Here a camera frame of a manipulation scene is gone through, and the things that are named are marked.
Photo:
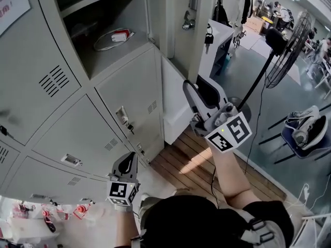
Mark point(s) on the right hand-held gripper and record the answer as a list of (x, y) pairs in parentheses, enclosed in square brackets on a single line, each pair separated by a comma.
[(227, 133)]

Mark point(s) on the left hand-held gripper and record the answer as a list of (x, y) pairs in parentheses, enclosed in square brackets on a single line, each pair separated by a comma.
[(121, 191)]

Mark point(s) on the grey metal locker cabinet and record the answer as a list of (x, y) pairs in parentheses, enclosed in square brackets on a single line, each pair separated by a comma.
[(64, 128)]

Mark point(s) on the person's right forearm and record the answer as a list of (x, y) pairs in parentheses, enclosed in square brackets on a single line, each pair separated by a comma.
[(230, 179)]

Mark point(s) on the person's left forearm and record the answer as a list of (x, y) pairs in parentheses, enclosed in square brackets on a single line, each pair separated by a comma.
[(126, 226)]

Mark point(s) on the white rectangular appliance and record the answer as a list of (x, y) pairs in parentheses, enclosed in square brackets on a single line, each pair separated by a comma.
[(175, 107)]

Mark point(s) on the black key bunch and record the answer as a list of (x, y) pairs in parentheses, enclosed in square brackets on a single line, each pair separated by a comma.
[(208, 39)]

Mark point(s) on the wooden slat platform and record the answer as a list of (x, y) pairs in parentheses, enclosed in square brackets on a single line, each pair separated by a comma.
[(191, 161)]

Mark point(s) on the person's black shirt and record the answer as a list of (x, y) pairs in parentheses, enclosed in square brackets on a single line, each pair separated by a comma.
[(191, 223)]

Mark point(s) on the clothes rack with garments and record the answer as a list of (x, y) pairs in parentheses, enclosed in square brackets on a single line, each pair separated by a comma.
[(221, 12)]

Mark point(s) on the cardboard box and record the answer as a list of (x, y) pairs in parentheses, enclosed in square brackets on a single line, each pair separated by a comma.
[(254, 24)]

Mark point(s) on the black standing floor fan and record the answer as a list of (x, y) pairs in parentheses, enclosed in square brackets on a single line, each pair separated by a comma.
[(275, 40)]

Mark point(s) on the blue chair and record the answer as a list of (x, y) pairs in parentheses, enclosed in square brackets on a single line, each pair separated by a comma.
[(305, 151)]

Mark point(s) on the white paper notice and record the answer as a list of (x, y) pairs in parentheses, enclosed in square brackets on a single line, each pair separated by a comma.
[(13, 4)]

